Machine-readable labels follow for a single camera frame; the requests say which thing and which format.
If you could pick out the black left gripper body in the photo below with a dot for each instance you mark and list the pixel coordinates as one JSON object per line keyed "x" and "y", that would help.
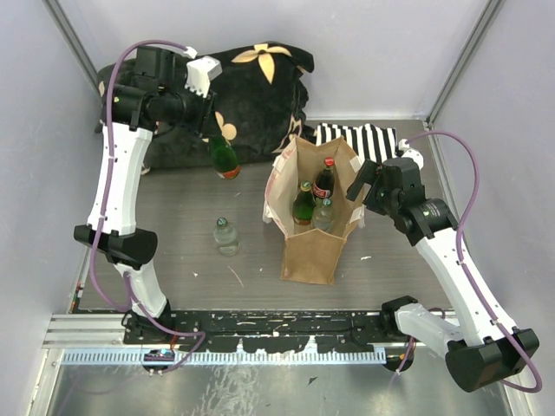
{"x": 198, "y": 111}

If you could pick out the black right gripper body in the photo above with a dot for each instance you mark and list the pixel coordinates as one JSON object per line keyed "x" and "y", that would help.
{"x": 380, "y": 199}

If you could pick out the Coca-Cola glass bottle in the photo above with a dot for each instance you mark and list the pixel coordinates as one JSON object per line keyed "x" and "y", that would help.
{"x": 324, "y": 184}

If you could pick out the green Perrier bottle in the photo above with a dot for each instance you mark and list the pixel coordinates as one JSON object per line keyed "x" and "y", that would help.
{"x": 224, "y": 159}

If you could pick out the brown canvas tote bag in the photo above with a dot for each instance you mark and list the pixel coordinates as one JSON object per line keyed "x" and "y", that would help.
{"x": 312, "y": 255}

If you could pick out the clear Chang soda bottle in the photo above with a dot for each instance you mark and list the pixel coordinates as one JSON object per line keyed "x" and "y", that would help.
{"x": 323, "y": 216}

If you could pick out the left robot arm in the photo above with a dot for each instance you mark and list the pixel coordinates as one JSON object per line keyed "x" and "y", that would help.
{"x": 151, "y": 83}

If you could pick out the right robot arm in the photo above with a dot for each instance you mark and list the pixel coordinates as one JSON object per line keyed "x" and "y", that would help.
{"x": 486, "y": 345}

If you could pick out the black white striped cloth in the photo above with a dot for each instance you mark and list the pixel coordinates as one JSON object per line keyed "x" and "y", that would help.
{"x": 368, "y": 141}

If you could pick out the black plush flower pillow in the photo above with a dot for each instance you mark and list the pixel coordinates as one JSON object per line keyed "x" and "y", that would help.
{"x": 260, "y": 97}

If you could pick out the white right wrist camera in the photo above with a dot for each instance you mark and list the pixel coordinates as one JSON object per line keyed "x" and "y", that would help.
{"x": 404, "y": 150}

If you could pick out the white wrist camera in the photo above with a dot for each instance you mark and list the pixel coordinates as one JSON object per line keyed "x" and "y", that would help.
{"x": 200, "y": 73}
{"x": 404, "y": 150}

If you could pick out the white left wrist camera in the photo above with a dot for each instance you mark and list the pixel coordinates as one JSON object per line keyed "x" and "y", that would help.
{"x": 200, "y": 73}

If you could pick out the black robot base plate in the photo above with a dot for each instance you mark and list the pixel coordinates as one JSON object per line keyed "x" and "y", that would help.
{"x": 270, "y": 331}

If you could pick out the aluminium frame rail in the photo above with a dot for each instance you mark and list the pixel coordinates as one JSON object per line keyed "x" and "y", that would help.
{"x": 95, "y": 339}

